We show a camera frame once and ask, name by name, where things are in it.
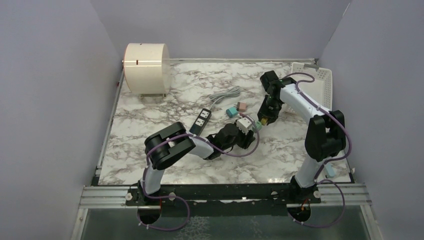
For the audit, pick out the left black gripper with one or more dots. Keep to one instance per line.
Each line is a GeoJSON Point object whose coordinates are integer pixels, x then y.
{"type": "Point", "coordinates": [246, 139]}

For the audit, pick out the yellow usb charger plug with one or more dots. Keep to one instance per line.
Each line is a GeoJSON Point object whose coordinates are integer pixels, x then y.
{"type": "Point", "coordinates": [264, 121]}

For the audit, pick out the black power strip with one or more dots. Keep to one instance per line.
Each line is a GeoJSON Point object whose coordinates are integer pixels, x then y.
{"type": "Point", "coordinates": [200, 122]}

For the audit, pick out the pink usb charger plug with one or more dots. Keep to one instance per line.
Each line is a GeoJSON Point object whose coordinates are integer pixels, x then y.
{"type": "Point", "coordinates": [241, 106]}

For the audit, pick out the green usb charger plug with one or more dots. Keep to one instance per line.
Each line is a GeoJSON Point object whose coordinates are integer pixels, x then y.
{"type": "Point", "coordinates": [258, 125]}

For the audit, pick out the cream cylindrical drum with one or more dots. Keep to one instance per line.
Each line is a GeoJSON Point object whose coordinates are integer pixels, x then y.
{"type": "Point", "coordinates": [147, 68]}

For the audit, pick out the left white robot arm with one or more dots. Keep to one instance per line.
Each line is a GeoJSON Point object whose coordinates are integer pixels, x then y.
{"type": "Point", "coordinates": [167, 146]}

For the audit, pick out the white plastic basket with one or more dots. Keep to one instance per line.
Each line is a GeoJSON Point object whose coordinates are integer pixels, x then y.
{"type": "Point", "coordinates": [321, 90]}

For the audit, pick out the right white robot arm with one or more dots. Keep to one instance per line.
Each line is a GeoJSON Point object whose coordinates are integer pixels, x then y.
{"type": "Point", "coordinates": [326, 133]}

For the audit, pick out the light blue block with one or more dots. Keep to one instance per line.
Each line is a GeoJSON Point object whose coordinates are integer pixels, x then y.
{"type": "Point", "coordinates": [329, 171]}

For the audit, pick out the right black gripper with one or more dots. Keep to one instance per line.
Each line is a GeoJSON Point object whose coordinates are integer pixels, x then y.
{"type": "Point", "coordinates": [264, 112]}

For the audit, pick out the teal usb charger plug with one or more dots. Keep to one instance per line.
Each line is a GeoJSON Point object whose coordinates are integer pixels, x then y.
{"type": "Point", "coordinates": [232, 112]}

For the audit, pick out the black mounting rail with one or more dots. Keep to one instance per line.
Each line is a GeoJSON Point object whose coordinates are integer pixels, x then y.
{"type": "Point", "coordinates": [221, 200]}

